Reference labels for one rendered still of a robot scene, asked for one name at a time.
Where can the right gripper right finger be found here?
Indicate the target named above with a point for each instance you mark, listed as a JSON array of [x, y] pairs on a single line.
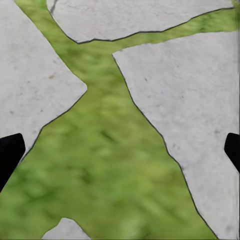
[[232, 148]]

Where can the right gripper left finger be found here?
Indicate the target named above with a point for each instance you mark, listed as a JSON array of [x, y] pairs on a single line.
[[12, 150]]

